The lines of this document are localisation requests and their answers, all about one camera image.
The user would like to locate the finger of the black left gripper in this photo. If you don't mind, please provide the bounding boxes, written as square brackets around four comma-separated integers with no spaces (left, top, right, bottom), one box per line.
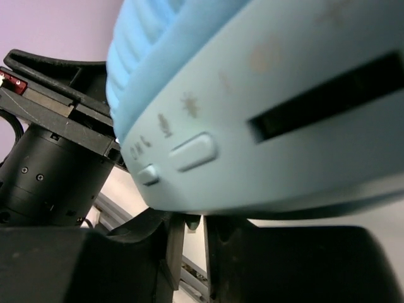
[4,49,107,104]

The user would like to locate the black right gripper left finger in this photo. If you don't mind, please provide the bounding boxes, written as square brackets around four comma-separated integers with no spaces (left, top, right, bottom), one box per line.
[0,208,186,303]

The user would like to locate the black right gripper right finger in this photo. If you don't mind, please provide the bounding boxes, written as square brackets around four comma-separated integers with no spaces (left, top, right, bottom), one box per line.
[205,217,403,302]

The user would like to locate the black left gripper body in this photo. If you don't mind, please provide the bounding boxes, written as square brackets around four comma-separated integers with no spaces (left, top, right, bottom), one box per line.
[1,67,123,166]

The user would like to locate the light blue headphones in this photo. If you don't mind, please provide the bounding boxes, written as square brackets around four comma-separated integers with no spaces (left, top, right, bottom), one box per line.
[106,1,403,220]

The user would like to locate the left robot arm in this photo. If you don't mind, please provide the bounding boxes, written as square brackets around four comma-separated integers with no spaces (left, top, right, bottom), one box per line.
[1,49,125,227]

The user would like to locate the aluminium front rail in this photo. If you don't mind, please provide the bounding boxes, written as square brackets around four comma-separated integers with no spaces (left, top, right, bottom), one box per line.
[95,194,209,302]

